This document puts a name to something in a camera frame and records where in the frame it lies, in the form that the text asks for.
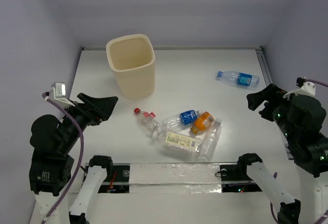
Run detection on clear bottle red cap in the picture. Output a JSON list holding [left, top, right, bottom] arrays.
[[134, 108, 160, 134]]

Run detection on silver foil tape strip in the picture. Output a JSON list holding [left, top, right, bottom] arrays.
[[129, 163, 221, 194]]

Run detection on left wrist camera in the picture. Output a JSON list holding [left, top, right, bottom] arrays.
[[49, 83, 71, 108]]

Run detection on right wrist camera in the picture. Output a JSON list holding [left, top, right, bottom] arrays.
[[283, 77, 316, 99]]

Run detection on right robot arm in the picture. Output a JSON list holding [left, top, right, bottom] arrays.
[[236, 80, 327, 223]]

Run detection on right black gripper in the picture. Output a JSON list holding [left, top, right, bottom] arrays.
[[248, 81, 298, 139]]

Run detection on crushed clear bottle white cap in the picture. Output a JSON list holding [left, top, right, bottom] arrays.
[[197, 118, 222, 162]]

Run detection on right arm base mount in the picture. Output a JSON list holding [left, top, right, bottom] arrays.
[[215, 153, 262, 193]]

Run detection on orange juice bottle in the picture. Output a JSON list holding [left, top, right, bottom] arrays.
[[190, 112, 215, 135]]

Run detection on clear bottle blue label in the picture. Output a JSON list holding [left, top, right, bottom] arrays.
[[162, 110, 201, 130]]

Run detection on beige plastic waste bin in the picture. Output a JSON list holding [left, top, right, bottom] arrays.
[[106, 34, 155, 99]]

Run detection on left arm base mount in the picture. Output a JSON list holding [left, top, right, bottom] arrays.
[[80, 155, 130, 193]]

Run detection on large bottle yellow label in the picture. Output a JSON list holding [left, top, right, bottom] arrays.
[[152, 130, 202, 160]]

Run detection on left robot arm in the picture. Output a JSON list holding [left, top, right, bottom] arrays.
[[29, 91, 118, 223]]

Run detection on aluminium table edge rail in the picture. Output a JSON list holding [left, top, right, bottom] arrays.
[[255, 47, 294, 160]]

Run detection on clear bottle blue cap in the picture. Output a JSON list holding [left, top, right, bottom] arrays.
[[216, 71, 260, 89]]

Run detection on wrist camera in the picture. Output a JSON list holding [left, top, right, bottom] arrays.
[[283, 77, 316, 99], [49, 83, 71, 108]]

